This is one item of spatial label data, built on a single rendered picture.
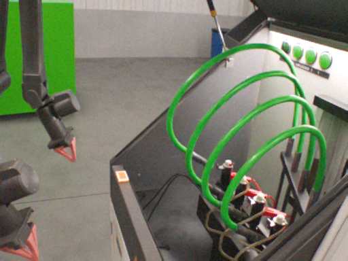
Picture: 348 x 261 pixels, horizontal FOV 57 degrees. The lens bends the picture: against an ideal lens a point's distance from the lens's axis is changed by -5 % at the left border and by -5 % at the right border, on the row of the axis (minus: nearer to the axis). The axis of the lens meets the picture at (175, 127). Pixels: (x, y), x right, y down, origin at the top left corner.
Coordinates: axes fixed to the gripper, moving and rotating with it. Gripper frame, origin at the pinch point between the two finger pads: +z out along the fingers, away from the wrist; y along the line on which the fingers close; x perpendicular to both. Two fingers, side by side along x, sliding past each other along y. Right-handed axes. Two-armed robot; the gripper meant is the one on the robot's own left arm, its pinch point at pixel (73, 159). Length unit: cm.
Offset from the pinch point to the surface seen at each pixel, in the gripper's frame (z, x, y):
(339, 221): 6, -58, -54
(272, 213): 15, -50, -37
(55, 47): -18, 75, 278
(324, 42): -11, -81, -12
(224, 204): -1, -41, -47
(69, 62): 5, 70, 284
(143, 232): 13.4, -18.8, -29.3
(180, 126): 6.9, -35.6, 10.0
